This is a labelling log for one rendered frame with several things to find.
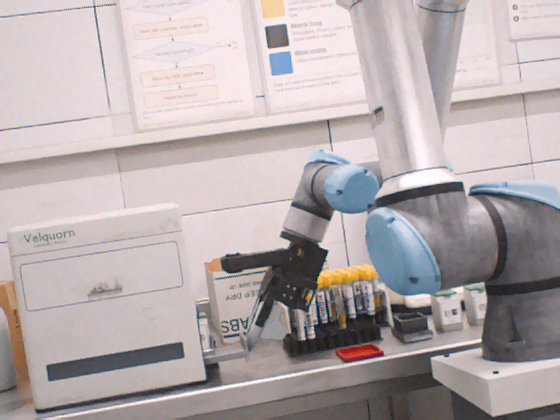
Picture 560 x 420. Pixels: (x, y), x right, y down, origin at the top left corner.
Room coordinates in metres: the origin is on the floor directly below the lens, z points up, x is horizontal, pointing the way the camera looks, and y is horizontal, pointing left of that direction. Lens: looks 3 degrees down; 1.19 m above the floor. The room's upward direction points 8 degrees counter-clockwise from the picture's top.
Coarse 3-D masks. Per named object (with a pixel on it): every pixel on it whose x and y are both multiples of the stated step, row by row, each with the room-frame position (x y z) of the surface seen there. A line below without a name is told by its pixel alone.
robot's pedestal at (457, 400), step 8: (456, 392) 1.12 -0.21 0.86; (456, 400) 1.13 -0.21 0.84; (464, 400) 1.09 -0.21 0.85; (456, 408) 1.13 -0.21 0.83; (464, 408) 1.10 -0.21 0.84; (472, 408) 1.07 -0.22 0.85; (536, 408) 0.96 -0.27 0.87; (544, 408) 0.96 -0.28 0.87; (552, 408) 0.96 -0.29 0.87; (456, 416) 1.13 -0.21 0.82; (464, 416) 1.10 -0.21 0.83; (472, 416) 1.07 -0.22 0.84; (480, 416) 1.04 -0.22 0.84; (488, 416) 1.01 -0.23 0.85; (496, 416) 0.99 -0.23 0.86; (504, 416) 0.96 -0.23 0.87; (512, 416) 0.96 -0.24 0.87; (520, 416) 0.96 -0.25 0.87; (528, 416) 0.96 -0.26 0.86; (536, 416) 0.96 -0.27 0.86; (544, 416) 0.96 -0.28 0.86; (552, 416) 0.96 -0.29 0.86
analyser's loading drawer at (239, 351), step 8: (240, 336) 1.38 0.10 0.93; (240, 344) 1.39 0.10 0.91; (208, 352) 1.33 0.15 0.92; (216, 352) 1.35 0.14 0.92; (224, 352) 1.34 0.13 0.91; (232, 352) 1.33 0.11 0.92; (240, 352) 1.33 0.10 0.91; (208, 360) 1.32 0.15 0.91; (216, 360) 1.33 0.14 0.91; (224, 360) 1.33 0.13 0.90; (248, 360) 1.33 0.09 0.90
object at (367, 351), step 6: (348, 348) 1.38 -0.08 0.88; (354, 348) 1.38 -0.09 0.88; (360, 348) 1.38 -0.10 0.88; (366, 348) 1.38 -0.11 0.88; (372, 348) 1.38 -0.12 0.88; (378, 348) 1.35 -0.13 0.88; (336, 354) 1.37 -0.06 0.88; (342, 354) 1.35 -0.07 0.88; (348, 354) 1.36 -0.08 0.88; (354, 354) 1.35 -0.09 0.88; (360, 354) 1.35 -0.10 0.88; (366, 354) 1.32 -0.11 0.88; (372, 354) 1.32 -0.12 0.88; (378, 354) 1.32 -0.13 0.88; (384, 354) 1.32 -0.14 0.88; (348, 360) 1.32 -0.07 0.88; (354, 360) 1.32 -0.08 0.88
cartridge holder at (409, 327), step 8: (400, 320) 1.42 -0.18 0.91; (408, 320) 1.41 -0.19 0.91; (416, 320) 1.41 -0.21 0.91; (424, 320) 1.41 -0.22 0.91; (392, 328) 1.47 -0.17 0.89; (400, 328) 1.41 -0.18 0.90; (408, 328) 1.41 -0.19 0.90; (416, 328) 1.41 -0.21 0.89; (424, 328) 1.41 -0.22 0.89; (400, 336) 1.41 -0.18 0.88; (408, 336) 1.39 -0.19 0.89; (416, 336) 1.39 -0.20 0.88; (424, 336) 1.39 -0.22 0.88; (432, 336) 1.40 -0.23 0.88
